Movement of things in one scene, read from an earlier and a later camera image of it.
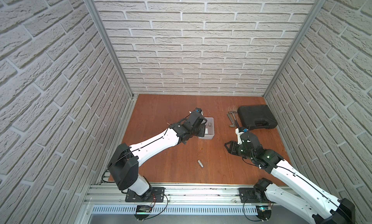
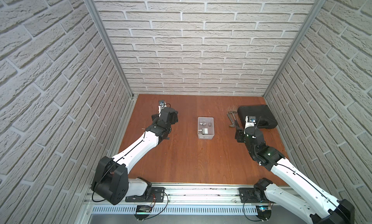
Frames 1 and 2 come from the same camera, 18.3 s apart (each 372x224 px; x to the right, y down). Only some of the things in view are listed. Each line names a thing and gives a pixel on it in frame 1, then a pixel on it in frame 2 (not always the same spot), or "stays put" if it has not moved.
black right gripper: [231, 149] to [239, 135]
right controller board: [264, 212] stays put
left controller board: [143, 212] stays put
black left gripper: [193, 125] to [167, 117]
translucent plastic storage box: [209, 129] stays put
